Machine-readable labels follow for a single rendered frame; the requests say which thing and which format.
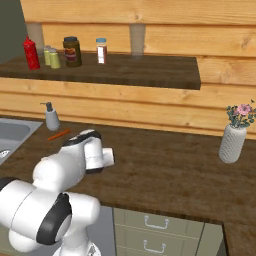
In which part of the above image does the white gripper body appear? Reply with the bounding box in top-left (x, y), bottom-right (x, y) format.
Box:
top-left (102, 147), bottom-right (116, 167)

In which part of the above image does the blue-capped spice bottle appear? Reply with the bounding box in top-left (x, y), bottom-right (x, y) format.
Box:
top-left (95, 37), bottom-right (109, 65)

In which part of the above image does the green shaker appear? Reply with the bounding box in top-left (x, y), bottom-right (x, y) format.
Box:
top-left (43, 45), bottom-right (53, 67)
top-left (48, 47), bottom-right (62, 70)

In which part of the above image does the red ketchup bottle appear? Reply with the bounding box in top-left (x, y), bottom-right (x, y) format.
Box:
top-left (22, 34), bottom-right (41, 71)

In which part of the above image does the orange carrot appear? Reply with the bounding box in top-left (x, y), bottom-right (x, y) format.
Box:
top-left (47, 128), bottom-right (72, 142)

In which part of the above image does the grey-green drawer front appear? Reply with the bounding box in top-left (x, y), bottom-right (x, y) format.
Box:
top-left (114, 224), bottom-right (202, 256)
top-left (112, 207), bottom-right (206, 239)

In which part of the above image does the grey soap dispenser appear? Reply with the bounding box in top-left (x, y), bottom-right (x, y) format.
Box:
top-left (39, 101), bottom-right (61, 132)

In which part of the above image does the steel dishwasher front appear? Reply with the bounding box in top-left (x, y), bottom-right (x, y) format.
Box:
top-left (87, 205), bottom-right (117, 256)

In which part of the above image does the dark wooden shelf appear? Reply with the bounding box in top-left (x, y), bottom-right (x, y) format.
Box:
top-left (0, 51), bottom-right (202, 91)

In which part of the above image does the steel sink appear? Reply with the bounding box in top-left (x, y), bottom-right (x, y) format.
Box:
top-left (0, 118), bottom-right (45, 166)

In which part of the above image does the dark brown jar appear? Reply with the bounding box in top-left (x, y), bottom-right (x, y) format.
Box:
top-left (62, 35), bottom-right (83, 69)

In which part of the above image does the white textured vase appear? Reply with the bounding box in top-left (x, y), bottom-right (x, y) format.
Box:
top-left (218, 123), bottom-right (248, 165)

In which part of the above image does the grey-green cupboard door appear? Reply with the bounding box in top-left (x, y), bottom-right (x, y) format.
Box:
top-left (195, 222), bottom-right (225, 256)

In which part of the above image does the pink flowers bunch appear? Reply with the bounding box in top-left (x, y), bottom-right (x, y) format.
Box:
top-left (226, 98), bottom-right (256, 130)

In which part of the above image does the silver drawer handle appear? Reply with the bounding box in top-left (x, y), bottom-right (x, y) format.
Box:
top-left (143, 214), bottom-right (170, 231)
top-left (142, 239), bottom-right (167, 255)

